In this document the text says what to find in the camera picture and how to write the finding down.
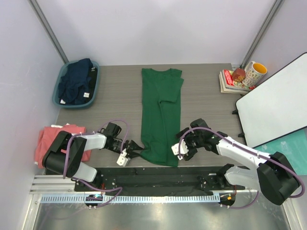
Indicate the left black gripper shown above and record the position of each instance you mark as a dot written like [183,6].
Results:
[132,146]

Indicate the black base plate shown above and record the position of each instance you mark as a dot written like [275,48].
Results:
[164,181]

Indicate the teal folding board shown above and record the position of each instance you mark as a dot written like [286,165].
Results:
[293,146]

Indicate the left aluminium frame post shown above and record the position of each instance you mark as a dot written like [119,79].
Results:
[49,31]

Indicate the white mug yellow inside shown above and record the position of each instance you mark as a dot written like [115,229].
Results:
[254,72]

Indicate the red small box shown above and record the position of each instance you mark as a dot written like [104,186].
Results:
[238,75]

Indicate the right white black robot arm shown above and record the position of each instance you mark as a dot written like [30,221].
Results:
[269,174]

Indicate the right aluminium frame post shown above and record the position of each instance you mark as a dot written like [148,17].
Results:
[277,4]

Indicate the aluminium rail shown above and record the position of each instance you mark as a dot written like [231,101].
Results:
[51,184]

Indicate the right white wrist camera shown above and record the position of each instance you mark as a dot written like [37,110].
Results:
[180,150]

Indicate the teal plastic basket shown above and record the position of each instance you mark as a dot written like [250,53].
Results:
[57,100]

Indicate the navy blue t shirt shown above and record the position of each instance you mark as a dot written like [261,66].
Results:
[74,81]

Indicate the slotted cable duct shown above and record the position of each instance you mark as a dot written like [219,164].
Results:
[97,198]

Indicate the white board black rim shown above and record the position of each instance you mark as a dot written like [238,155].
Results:
[277,107]

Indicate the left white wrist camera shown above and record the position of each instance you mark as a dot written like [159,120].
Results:
[123,159]

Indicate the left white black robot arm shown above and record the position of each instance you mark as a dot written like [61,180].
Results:
[64,156]

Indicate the green t shirt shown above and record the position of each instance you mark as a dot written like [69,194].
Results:
[161,115]

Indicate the aluminium frame post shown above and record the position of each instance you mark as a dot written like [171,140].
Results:
[277,4]
[49,31]

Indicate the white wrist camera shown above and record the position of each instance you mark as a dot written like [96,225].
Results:
[180,150]
[123,159]

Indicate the stack of books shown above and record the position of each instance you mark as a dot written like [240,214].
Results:
[227,85]

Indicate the pink folded t shirt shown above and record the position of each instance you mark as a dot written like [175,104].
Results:
[47,136]

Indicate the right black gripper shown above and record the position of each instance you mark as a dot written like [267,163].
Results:
[191,152]

